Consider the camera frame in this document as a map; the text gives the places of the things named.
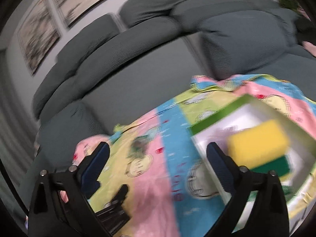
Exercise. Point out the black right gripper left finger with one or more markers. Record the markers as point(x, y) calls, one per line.
point(59, 204)

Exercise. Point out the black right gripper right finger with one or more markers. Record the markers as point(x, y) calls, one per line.
point(269, 214)

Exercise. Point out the yellow green sponge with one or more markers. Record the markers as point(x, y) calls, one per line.
point(261, 148)

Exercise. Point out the colourful cartoon bed sheet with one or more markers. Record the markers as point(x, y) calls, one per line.
point(167, 195)

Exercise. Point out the clear bag with steel wool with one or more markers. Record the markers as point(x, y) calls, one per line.
point(139, 146)

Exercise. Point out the grey sofa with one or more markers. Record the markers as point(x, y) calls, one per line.
point(104, 76)

